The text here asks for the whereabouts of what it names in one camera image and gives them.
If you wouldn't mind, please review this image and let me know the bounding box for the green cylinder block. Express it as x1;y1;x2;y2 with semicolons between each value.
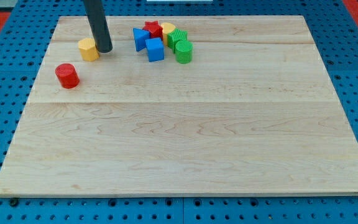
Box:
175;40;193;64

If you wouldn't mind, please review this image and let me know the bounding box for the blue cube block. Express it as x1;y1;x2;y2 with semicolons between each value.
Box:
145;37;165;62

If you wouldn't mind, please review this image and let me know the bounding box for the red cylinder block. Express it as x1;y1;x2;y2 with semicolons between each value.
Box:
55;63;80;89

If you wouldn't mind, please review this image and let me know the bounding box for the red star block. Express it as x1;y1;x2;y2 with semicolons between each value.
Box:
142;21;163;39

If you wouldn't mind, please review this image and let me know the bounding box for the yellow rounded block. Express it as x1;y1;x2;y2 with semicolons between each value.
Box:
160;22;176;46

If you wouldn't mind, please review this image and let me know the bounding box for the green star block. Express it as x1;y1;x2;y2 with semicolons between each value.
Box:
167;29;188;53

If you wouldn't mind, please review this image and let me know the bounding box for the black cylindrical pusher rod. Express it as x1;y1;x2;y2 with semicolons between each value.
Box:
83;0;113;53

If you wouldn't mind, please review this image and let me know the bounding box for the blue triangle block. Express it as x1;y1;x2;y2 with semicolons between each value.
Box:
132;28;150;52

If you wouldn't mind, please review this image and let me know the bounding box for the yellow hexagon block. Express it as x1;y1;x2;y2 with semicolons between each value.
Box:
78;38;99;62

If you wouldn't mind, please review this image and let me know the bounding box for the wooden board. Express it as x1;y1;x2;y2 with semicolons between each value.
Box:
0;16;358;198

